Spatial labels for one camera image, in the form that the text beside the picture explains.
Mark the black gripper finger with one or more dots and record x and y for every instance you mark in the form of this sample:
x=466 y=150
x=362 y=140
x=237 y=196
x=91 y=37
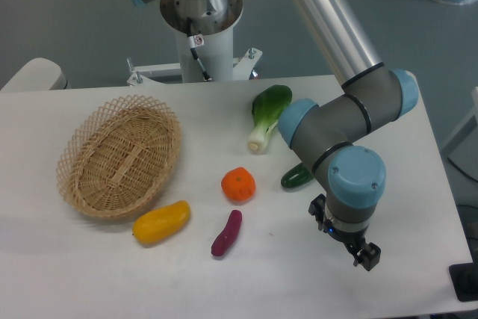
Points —
x=316 y=209
x=368 y=256

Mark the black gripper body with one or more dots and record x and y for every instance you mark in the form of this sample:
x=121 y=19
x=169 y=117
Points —
x=352 y=235

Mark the green cucumber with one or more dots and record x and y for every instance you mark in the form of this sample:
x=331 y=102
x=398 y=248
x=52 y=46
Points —
x=296 y=177

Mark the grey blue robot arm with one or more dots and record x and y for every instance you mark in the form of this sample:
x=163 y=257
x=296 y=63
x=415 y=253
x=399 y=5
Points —
x=324 y=137

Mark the orange tangerine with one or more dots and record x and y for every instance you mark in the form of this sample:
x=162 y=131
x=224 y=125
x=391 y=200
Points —
x=238 y=185

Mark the purple sweet potato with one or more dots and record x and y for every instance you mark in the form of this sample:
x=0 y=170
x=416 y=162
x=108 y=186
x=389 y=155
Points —
x=224 y=241

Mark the black device at edge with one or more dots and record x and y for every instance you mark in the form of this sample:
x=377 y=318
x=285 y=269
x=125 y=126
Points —
x=464 y=279

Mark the green white bok choy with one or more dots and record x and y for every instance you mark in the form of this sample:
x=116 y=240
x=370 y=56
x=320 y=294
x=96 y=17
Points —
x=267 y=107

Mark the white furniture at right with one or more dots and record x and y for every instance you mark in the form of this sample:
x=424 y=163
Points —
x=464 y=128

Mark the yellow mango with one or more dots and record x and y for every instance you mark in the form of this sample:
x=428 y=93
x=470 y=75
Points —
x=161 y=223

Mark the woven wicker basket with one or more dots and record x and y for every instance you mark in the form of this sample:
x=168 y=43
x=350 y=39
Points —
x=120 y=157

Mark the white chair back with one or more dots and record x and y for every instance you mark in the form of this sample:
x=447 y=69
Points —
x=39 y=74

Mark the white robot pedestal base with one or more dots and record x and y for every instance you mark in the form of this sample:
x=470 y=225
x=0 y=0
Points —
x=204 y=35

